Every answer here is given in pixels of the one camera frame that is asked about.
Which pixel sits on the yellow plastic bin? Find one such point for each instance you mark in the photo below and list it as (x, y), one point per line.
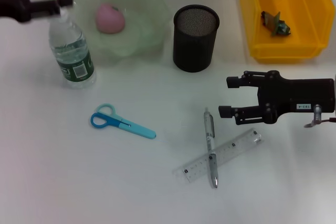
(286, 48)

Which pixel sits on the green glass fruit plate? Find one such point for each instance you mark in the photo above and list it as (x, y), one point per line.
(147, 24)

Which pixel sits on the black mesh pen holder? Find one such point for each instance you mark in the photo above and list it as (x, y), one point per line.
(194, 48)

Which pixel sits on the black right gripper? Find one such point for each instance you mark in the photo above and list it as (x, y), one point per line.
(296, 93)

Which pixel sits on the clear plastic ruler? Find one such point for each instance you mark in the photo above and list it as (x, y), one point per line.
(236, 148)

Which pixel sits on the green plastic wrapper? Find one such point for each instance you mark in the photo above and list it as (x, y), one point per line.
(275, 24)

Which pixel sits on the grey ballpoint pen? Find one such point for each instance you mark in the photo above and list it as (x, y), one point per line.
(210, 134)

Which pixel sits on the pink toy peach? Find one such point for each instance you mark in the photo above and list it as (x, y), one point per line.
(109, 19)

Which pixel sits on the clear water bottle green label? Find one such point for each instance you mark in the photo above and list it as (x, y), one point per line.
(72, 58)

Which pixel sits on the blue scissors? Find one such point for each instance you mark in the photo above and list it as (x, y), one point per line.
(131, 127)

